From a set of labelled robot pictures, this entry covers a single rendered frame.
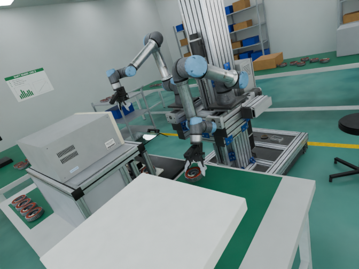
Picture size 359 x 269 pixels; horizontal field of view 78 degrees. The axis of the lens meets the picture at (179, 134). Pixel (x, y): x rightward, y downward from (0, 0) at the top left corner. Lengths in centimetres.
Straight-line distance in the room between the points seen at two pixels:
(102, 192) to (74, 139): 30
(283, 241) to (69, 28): 718
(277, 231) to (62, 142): 104
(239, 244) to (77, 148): 87
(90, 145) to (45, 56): 590
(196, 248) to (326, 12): 721
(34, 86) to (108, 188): 579
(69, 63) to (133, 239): 682
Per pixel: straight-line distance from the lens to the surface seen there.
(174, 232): 52
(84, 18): 782
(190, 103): 144
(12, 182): 288
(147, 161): 130
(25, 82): 676
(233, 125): 173
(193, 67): 125
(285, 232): 108
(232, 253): 103
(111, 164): 115
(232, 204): 54
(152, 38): 194
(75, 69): 724
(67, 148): 119
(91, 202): 116
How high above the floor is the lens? 157
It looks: 23 degrees down
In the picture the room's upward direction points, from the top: 18 degrees counter-clockwise
